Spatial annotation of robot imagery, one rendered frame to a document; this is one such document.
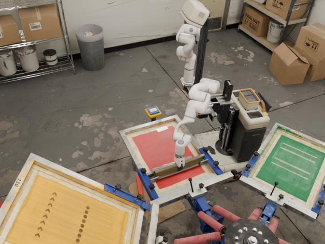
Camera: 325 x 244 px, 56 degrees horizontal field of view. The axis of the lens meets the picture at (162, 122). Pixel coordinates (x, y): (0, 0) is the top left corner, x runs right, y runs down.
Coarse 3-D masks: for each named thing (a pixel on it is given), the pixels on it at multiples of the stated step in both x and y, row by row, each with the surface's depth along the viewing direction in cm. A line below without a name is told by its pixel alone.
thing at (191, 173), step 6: (168, 126) 288; (156, 132) 282; (162, 132) 282; (168, 132) 282; (186, 150) 266; (186, 156) 261; (192, 156) 261; (192, 168) 251; (198, 168) 251; (180, 174) 247; (186, 174) 247; (192, 174) 247; (198, 174) 247
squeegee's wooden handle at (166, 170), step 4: (196, 156) 247; (200, 156) 247; (188, 160) 244; (192, 160) 244; (196, 160) 246; (200, 160) 249; (176, 164) 241; (188, 164) 245; (192, 164) 248; (164, 168) 237; (168, 168) 237; (172, 168) 239; (176, 168) 241; (156, 172) 234; (160, 172) 236; (164, 172) 238; (168, 172) 240; (172, 172) 243; (156, 176) 237; (160, 176) 239
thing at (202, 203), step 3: (195, 198) 220; (198, 198) 220; (201, 198) 220; (204, 198) 220; (198, 201) 218; (201, 201) 218; (204, 201) 218; (198, 204) 218; (201, 204) 217; (204, 204) 217; (207, 204) 217; (198, 207) 219; (201, 207) 215; (204, 207) 215; (207, 207) 215; (201, 210) 216; (204, 210) 213; (207, 210) 214
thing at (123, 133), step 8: (160, 120) 289; (168, 120) 290; (176, 120) 291; (128, 128) 279; (136, 128) 280; (144, 128) 283; (184, 128) 281; (120, 136) 276; (192, 136) 274; (128, 144) 265; (192, 144) 270; (200, 152) 260; (136, 160) 252; (208, 176) 241; (184, 184) 235; (192, 184) 235; (168, 192) 229
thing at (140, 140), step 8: (136, 136) 277; (144, 136) 278; (152, 136) 278; (136, 144) 270; (144, 152) 263; (144, 160) 256; (168, 160) 257; (152, 168) 250; (168, 176) 245; (176, 176) 245; (160, 184) 239; (168, 184) 239
